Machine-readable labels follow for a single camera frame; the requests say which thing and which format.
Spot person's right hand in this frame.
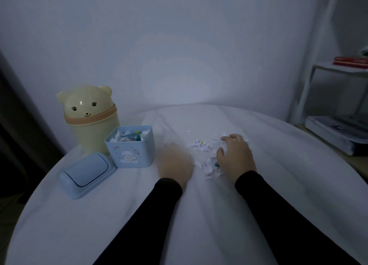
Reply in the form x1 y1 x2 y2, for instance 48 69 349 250
216 134 257 184

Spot person's left hand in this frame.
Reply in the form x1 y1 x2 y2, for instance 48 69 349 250
157 141 195 188

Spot person's right forearm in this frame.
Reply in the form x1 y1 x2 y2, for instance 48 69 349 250
235 170 361 265

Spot person's left forearm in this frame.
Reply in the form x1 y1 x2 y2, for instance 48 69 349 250
93 178 183 265

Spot pile of torn paper scraps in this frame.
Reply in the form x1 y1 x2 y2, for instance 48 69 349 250
187 130 250 180

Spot blue square bear-print bin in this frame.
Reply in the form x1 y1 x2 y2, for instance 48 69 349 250
104 125 156 169

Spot paper scraps inside blue bin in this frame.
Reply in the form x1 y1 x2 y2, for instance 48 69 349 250
110 129 151 143

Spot white tablecloth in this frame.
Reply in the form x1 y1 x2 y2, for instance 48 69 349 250
5 104 368 265

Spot blue bin lid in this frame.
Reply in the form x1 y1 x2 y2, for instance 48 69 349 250
58 152 118 200

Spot cream bear-shaped desktop bin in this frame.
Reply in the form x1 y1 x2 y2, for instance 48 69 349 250
56 85 120 156

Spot stack of grey books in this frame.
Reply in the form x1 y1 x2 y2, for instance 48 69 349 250
305 114 368 156

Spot white metal shelf rack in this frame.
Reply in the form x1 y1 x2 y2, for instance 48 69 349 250
289 0 368 124

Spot red book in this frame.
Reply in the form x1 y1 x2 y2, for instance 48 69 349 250
333 56 368 70

